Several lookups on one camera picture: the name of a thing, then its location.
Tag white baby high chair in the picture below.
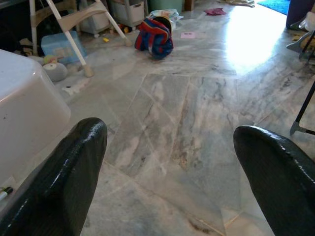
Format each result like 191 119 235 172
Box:
29 0 133 77

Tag red and blue bag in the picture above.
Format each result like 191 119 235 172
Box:
134 17 174 60

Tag magenta cloth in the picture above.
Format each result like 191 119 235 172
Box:
204 7 226 16

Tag green plastic bin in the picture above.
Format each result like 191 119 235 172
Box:
148 0 183 14

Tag blue rug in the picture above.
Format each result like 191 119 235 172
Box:
256 0 291 16

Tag marker pen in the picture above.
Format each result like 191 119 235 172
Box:
0 186 14 201

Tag purple furniture piece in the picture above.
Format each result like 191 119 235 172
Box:
285 0 315 30

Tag blue plastic storage box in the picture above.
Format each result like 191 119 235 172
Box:
41 30 87 65

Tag grey storage drawers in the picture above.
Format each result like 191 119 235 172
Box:
108 0 149 28

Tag printed white plastic pack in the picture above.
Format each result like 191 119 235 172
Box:
147 9 184 30

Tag grey round soft toy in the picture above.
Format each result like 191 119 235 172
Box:
43 62 68 83

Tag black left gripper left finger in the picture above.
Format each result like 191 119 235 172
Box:
0 117 108 236

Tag black metal drying rack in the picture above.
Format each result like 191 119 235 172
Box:
286 29 315 136

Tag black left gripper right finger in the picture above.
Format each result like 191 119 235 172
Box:
233 125 315 236

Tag beige cloth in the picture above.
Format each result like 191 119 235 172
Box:
222 0 256 8

